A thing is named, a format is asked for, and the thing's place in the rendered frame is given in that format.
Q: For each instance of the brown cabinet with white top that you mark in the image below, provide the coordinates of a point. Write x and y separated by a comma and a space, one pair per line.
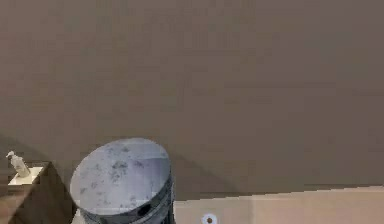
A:
36, 200

